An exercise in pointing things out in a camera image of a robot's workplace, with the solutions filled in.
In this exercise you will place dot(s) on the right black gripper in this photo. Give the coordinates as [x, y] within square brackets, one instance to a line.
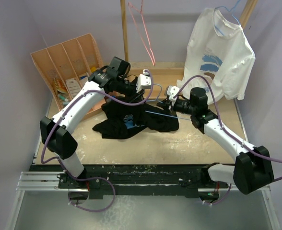
[166, 104]

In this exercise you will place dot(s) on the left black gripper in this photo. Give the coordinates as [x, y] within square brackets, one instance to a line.
[136, 97]

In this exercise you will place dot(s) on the blue wire hanger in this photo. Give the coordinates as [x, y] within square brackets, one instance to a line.
[156, 99]

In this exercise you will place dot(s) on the black t-shirt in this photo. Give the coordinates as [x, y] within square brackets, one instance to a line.
[123, 122]

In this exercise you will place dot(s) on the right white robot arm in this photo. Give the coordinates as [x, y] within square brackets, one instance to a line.
[251, 170]

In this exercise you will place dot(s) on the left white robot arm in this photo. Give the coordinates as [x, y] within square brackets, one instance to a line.
[109, 81]

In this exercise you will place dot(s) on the white t-shirt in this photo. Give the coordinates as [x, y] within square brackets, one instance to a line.
[221, 65]

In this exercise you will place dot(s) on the blue hanger under white shirt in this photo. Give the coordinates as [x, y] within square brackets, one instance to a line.
[225, 21]

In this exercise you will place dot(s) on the wooden clothes rack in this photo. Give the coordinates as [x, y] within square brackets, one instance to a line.
[165, 72]

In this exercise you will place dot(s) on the white paper card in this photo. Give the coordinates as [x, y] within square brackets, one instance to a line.
[73, 87]

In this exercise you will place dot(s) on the pink desk organizer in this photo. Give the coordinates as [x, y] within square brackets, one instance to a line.
[76, 58]

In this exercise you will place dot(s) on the spiral notebook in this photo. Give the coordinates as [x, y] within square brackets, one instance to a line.
[59, 86]

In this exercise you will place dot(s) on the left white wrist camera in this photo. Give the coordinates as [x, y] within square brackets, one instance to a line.
[144, 81]

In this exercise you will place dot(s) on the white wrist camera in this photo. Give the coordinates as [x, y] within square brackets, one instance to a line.
[144, 81]
[171, 93]

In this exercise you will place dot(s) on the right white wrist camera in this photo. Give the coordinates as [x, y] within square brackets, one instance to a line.
[171, 93]

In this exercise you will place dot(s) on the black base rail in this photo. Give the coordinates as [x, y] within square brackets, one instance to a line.
[187, 180]

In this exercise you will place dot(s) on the pink wire hanger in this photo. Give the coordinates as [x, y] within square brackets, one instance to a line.
[144, 36]

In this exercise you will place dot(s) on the aluminium frame rail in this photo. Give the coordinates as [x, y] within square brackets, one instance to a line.
[41, 205]

